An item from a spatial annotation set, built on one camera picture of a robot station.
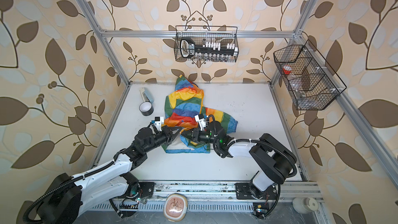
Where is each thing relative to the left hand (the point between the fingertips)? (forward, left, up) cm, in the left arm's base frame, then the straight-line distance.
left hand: (183, 128), depth 75 cm
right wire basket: (+18, -62, +15) cm, 66 cm away
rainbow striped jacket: (+23, +6, -16) cm, 29 cm away
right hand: (-2, +1, -4) cm, 5 cm away
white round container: (-29, -53, -9) cm, 61 cm away
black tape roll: (+24, +31, -19) cm, 44 cm away
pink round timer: (-31, +1, -16) cm, 35 cm away
